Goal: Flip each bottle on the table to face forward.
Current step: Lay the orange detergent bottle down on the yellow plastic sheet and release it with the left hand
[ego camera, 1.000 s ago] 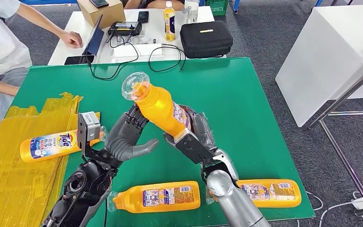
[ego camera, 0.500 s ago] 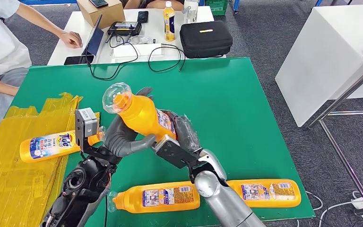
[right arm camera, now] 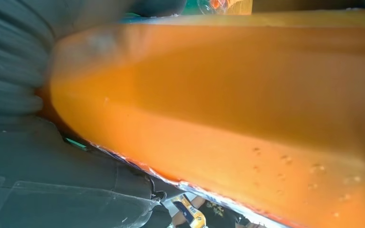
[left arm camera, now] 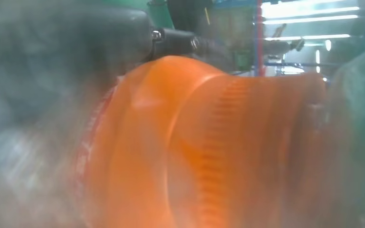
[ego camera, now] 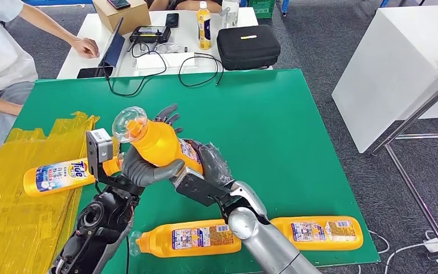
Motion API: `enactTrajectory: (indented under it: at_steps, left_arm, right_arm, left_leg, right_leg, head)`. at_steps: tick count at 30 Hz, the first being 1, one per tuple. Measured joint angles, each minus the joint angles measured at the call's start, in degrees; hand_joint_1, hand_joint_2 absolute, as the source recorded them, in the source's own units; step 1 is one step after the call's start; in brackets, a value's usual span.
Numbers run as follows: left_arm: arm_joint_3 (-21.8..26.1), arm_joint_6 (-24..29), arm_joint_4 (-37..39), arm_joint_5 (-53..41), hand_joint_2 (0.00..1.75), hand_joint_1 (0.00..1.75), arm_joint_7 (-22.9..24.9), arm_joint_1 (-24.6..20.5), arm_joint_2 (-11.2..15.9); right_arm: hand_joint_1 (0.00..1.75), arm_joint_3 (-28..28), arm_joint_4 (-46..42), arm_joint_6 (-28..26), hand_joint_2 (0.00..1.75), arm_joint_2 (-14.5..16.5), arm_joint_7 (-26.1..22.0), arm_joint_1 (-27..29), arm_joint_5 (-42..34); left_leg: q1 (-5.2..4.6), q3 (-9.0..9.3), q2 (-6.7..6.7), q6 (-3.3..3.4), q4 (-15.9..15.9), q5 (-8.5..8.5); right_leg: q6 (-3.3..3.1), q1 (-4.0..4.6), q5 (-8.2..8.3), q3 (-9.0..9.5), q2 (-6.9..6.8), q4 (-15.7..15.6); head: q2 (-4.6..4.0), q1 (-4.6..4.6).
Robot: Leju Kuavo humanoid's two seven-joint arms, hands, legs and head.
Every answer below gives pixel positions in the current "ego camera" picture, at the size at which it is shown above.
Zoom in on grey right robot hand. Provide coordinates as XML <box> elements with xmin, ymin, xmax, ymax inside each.
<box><xmin>188</xmin><ymin>140</ymin><xmax>235</xmax><ymax>187</ymax></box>

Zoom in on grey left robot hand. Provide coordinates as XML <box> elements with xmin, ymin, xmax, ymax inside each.
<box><xmin>120</xmin><ymin>104</ymin><xmax>186</xmax><ymax>189</ymax></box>

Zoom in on orange detergent bottle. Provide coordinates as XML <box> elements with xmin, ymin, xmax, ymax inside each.
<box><xmin>128</xmin><ymin>219</ymin><xmax>242</xmax><ymax>259</ymax></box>
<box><xmin>270</xmin><ymin>216</ymin><xmax>364</xmax><ymax>252</ymax></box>
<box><xmin>112</xmin><ymin>106</ymin><xmax>205</xmax><ymax>175</ymax></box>
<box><xmin>23</xmin><ymin>155</ymin><xmax>123</xmax><ymax>198</ymax></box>

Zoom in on yellow drink bottle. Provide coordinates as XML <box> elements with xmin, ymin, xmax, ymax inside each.
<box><xmin>196</xmin><ymin>1</ymin><xmax>212</xmax><ymax>51</ymax></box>

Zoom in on large black phone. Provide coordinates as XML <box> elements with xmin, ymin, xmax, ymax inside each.
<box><xmin>76</xmin><ymin>66</ymin><xmax>114</xmax><ymax>80</ymax></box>

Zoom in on black zip case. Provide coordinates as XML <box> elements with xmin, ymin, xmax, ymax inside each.
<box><xmin>216</xmin><ymin>25</ymin><xmax>281</xmax><ymax>71</ymax></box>

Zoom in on dark blue tablet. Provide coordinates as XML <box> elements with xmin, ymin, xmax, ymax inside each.
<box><xmin>95</xmin><ymin>17</ymin><xmax>126</xmax><ymax>78</ymax></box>

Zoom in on clear glasses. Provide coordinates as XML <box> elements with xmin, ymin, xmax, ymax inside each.
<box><xmin>150</xmin><ymin>42</ymin><xmax>185</xmax><ymax>55</ymax></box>

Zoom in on white desk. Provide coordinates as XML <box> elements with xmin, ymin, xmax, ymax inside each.
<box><xmin>57</xmin><ymin>6</ymin><xmax>273</xmax><ymax>80</ymax></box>

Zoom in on person's left hand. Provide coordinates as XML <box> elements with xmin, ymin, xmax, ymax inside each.
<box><xmin>70</xmin><ymin>38</ymin><xmax>100</xmax><ymax>60</ymax></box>

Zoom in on yellow tape patch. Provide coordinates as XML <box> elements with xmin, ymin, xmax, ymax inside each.
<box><xmin>0</xmin><ymin>111</ymin><xmax>101</xmax><ymax>274</ymax></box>

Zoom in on black controller with screen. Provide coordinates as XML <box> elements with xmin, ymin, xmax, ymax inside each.
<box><xmin>129</xmin><ymin>26</ymin><xmax>171</xmax><ymax>44</ymax></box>

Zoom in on clear water tumbler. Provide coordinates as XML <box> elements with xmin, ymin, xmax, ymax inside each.
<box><xmin>219</xmin><ymin>0</ymin><xmax>240</xmax><ymax>30</ymax></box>

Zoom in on cardboard box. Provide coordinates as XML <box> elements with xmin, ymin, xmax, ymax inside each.
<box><xmin>92</xmin><ymin>0</ymin><xmax>152</xmax><ymax>37</ymax></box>

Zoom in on green plastic crate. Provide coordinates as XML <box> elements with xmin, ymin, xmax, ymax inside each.
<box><xmin>246</xmin><ymin>0</ymin><xmax>275</xmax><ymax>19</ymax></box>

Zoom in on black phone with reflective screen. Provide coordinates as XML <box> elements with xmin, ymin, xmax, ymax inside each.
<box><xmin>106</xmin><ymin>0</ymin><xmax>132</xmax><ymax>11</ymax></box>

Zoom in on blue metal bar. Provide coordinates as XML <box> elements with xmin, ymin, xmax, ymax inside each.
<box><xmin>22</xmin><ymin>0</ymin><xmax>93</xmax><ymax>7</ymax></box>

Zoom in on white cabinet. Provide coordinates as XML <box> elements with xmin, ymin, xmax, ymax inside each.
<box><xmin>331</xmin><ymin>4</ymin><xmax>438</xmax><ymax>154</ymax></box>

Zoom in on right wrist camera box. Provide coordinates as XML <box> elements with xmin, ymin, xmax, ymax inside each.
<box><xmin>171</xmin><ymin>167</ymin><xmax>231</xmax><ymax>208</ymax></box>

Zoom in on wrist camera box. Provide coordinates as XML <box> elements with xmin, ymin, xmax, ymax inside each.
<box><xmin>171</xmin><ymin>167</ymin><xmax>231</xmax><ymax>208</ymax></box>
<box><xmin>86</xmin><ymin>128</ymin><xmax>114</xmax><ymax>182</ymax></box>

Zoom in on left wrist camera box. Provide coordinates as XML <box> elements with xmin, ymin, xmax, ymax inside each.
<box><xmin>86</xmin><ymin>128</ymin><xmax>114</xmax><ymax>182</ymax></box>

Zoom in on long black cable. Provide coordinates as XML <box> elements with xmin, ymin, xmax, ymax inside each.
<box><xmin>104</xmin><ymin>41</ymin><xmax>167</xmax><ymax>98</ymax></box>

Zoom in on looped black cable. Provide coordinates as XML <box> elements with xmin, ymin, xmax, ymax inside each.
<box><xmin>177</xmin><ymin>53</ymin><xmax>224</xmax><ymax>88</ymax></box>

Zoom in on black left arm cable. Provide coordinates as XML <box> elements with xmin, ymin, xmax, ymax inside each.
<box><xmin>123</xmin><ymin>235</ymin><xmax>130</xmax><ymax>274</ymax></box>

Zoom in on short white floor cable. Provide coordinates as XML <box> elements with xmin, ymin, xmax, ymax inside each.
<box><xmin>366</xmin><ymin>229</ymin><xmax>390</xmax><ymax>254</ymax></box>

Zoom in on long white floor cable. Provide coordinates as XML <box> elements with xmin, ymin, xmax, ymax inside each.
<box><xmin>383</xmin><ymin>229</ymin><xmax>438</xmax><ymax>274</ymax></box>

